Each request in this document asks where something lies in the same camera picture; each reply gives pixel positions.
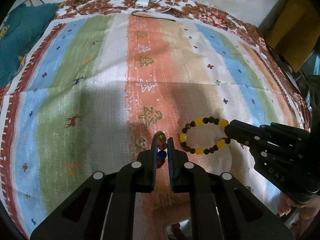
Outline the yellow and brown bead bracelet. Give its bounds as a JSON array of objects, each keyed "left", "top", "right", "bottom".
[{"left": 179, "top": 116, "right": 232, "bottom": 155}]

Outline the multicolour glass bead bracelet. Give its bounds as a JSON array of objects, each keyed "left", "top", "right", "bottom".
[{"left": 154, "top": 130, "right": 168, "bottom": 169}]

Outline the person's right hand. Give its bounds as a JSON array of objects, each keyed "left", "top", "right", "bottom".
[{"left": 277, "top": 193, "right": 320, "bottom": 220}]

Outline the gold pendant charm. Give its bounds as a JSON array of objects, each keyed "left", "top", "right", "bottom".
[{"left": 136, "top": 136, "right": 148, "bottom": 149}]

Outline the yellow wooden furniture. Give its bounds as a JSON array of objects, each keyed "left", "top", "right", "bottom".
[{"left": 266, "top": 0, "right": 319, "bottom": 72}]

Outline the striped colourful patterned mat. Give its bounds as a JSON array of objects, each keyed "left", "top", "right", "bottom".
[{"left": 0, "top": 13, "right": 313, "bottom": 240}]

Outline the white charger adapter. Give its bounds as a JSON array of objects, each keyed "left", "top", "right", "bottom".
[{"left": 135, "top": 0, "right": 150, "bottom": 7}]

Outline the teal blanket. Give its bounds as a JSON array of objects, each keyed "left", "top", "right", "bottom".
[{"left": 1, "top": 3, "right": 57, "bottom": 87}]

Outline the black cable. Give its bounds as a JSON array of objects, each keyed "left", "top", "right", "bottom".
[{"left": 75, "top": 0, "right": 180, "bottom": 22}]

